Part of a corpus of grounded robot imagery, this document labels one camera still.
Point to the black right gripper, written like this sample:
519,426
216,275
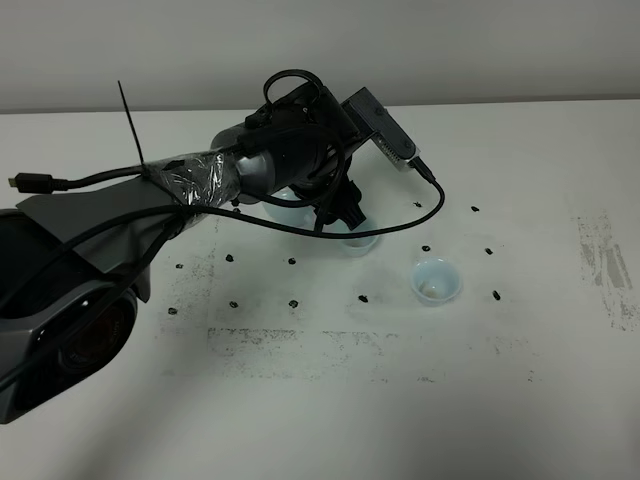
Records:
335,196

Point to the pale blue porcelain teapot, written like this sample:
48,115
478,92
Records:
302,217

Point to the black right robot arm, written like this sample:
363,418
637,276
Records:
75,256

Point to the pale blue far teacup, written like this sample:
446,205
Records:
358,247

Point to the pale blue teacup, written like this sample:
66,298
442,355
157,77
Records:
358,247
435,281

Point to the pale blue near teacup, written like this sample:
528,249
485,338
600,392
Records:
435,281

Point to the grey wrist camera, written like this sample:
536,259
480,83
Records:
375,123

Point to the black cable tie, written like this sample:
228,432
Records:
131,124

